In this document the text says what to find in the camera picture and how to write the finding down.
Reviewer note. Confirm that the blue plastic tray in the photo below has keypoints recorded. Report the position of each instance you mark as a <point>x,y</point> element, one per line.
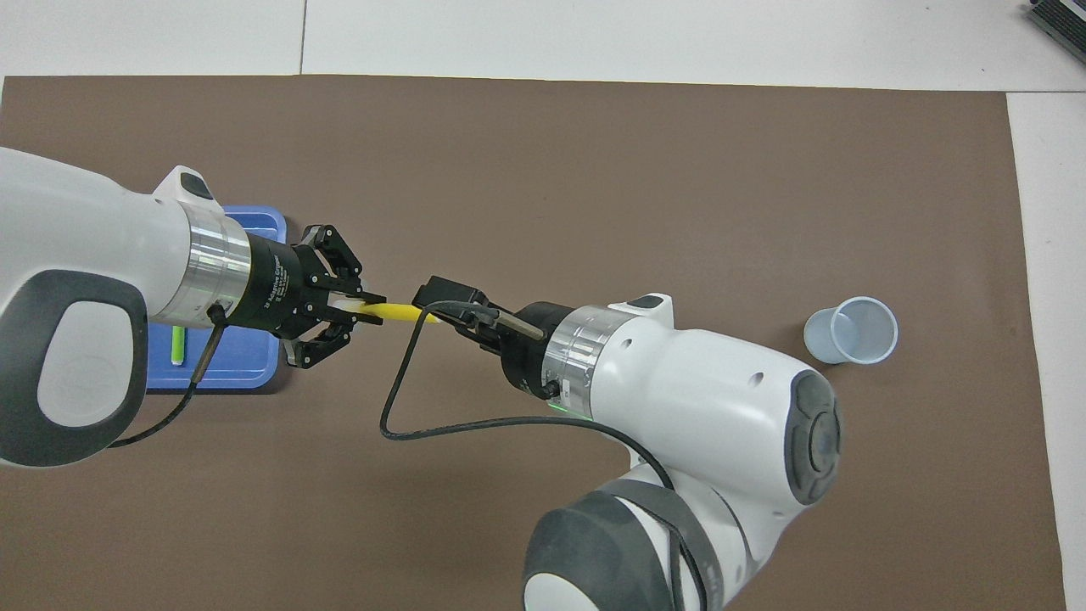
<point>246,365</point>

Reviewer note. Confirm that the green pen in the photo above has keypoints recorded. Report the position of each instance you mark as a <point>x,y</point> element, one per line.
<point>179,344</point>

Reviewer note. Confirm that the yellow pen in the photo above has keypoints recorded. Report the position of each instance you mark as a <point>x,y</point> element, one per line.
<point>399,312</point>

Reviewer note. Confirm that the brown table mat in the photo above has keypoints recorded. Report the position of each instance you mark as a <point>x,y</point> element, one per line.
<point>594,187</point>

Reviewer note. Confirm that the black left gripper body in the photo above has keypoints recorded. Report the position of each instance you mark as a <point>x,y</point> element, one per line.
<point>271,288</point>

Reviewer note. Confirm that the translucent plastic cup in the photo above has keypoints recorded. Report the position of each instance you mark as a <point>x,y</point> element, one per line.
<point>865,333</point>

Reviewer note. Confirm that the grey striped device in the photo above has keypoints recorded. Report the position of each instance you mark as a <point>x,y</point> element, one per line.
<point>1065,21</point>

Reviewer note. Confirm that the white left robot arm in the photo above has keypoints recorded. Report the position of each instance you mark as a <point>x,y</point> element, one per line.
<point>85,238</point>

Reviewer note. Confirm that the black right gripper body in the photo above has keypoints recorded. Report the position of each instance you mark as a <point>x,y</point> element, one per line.
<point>522,365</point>

